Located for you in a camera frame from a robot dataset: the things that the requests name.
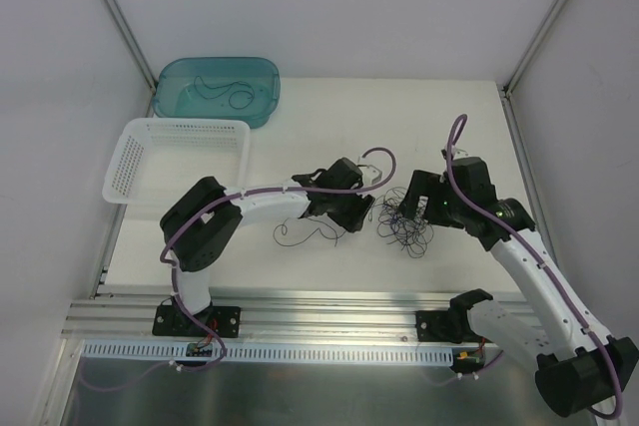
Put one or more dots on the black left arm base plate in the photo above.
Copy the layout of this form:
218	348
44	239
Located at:
171	321

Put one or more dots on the left aluminium frame post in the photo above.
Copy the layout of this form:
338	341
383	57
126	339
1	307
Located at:
128	36

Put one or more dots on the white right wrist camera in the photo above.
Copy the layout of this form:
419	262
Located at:
455	152

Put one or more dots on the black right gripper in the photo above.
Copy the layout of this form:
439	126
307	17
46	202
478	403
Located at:
419	198

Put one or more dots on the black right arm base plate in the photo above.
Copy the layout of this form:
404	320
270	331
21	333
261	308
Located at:
443	326

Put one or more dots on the teal translucent plastic tub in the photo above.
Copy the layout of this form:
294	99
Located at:
243	89

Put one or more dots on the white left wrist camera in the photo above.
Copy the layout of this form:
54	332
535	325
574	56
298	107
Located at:
371	175

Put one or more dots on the right aluminium frame post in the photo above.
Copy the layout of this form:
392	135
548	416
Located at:
534	46

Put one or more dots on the aluminium frame post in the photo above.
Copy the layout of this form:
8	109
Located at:
128	36
534	46

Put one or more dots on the white perforated plastic basket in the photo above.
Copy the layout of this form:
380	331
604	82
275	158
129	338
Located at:
156	160

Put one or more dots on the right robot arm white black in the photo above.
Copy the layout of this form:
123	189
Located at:
575	360

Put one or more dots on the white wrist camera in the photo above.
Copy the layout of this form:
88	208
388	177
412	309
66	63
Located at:
455	152
371	175

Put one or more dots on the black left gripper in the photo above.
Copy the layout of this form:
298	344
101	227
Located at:
349	210

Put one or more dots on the white slotted cable duct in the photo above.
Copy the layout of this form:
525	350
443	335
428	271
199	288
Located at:
270	353

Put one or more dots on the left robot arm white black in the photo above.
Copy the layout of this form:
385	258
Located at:
199	226

